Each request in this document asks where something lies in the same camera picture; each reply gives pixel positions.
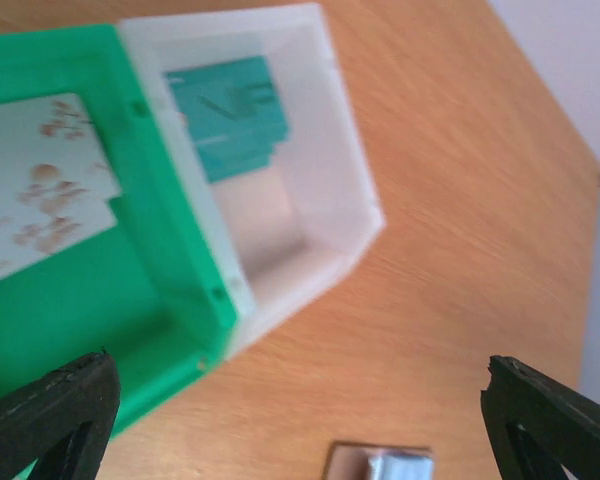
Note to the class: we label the clear plastic bin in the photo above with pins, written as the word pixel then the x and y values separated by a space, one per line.
pixel 283 235

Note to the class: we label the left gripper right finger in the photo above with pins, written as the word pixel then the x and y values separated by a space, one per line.
pixel 539 428

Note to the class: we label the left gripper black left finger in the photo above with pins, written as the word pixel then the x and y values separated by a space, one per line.
pixel 60 424

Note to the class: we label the grey card in tray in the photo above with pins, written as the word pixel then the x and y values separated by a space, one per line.
pixel 55 180

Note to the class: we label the green plastic tray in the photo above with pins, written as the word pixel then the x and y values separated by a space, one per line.
pixel 146 291

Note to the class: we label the blue card holder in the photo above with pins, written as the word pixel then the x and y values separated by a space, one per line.
pixel 349 460

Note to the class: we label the teal card stack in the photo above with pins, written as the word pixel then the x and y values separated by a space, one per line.
pixel 233 114

